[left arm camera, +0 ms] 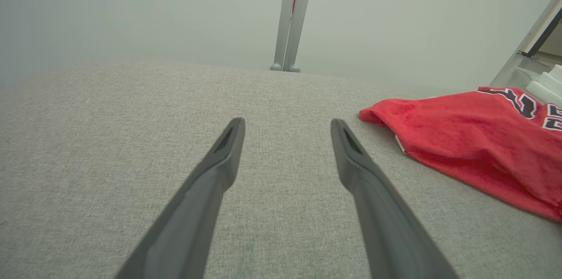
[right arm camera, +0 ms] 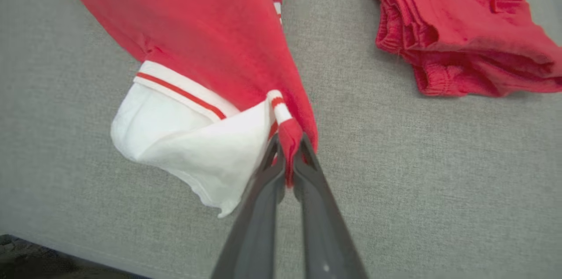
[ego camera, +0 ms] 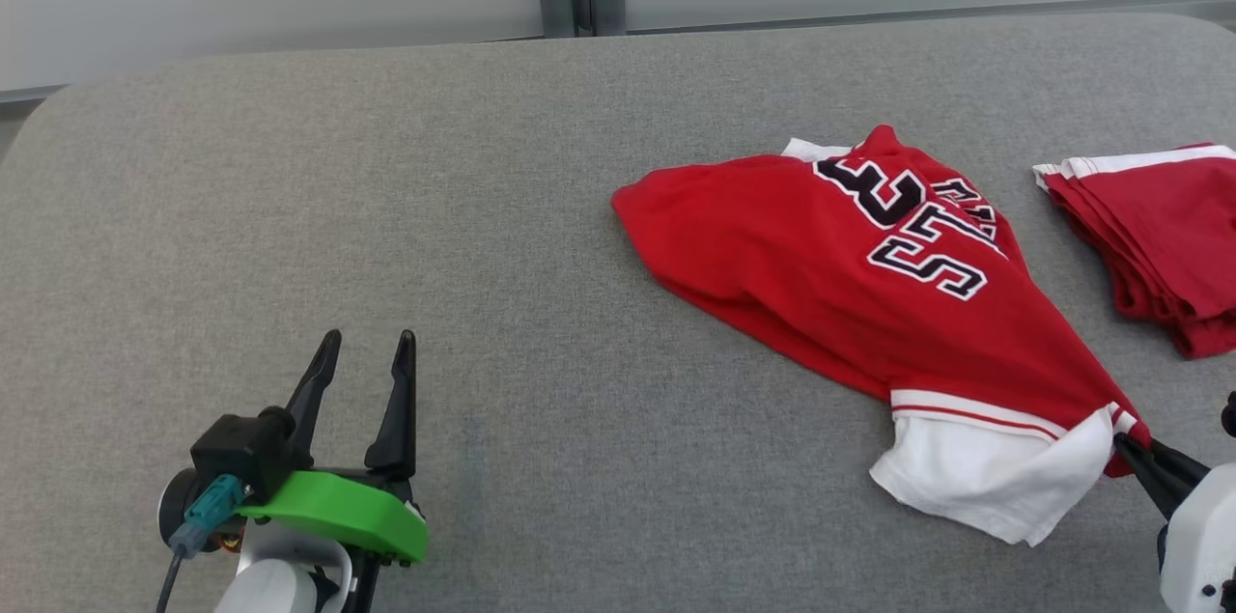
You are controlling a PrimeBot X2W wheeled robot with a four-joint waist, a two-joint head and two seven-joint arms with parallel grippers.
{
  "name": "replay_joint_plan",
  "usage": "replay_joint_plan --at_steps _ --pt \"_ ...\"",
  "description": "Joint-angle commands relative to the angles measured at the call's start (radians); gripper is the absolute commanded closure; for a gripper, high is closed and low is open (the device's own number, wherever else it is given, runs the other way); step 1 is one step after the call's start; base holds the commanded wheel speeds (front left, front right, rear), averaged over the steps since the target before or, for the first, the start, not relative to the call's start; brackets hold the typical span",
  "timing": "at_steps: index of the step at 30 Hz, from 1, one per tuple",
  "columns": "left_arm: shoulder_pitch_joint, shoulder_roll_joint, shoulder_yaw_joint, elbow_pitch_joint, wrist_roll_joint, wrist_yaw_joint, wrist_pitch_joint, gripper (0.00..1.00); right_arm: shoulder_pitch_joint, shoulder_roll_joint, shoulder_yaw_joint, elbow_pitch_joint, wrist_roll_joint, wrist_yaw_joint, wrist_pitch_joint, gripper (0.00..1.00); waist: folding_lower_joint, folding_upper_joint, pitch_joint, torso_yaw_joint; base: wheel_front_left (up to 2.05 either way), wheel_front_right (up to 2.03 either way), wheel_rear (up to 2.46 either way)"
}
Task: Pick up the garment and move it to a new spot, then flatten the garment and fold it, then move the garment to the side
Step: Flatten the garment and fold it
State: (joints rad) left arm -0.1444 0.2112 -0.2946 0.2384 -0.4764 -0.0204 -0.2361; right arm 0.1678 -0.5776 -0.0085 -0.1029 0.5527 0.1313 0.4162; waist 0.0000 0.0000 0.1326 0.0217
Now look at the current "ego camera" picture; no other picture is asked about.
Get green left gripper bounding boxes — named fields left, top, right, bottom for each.
left=237, top=330, right=429, bottom=564

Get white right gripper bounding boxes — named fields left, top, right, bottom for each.
left=1113, top=432, right=1236, bottom=613

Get teal camera cable connector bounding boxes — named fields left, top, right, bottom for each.
left=172, top=475, right=244, bottom=556

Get red white basketball jersey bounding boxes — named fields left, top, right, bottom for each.
left=611, top=125, right=1152, bottom=546

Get thin black camera cable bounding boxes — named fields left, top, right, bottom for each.
left=154, top=545, right=184, bottom=613

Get red white Bulls shorts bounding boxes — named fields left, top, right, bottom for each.
left=1033, top=143, right=1236, bottom=360

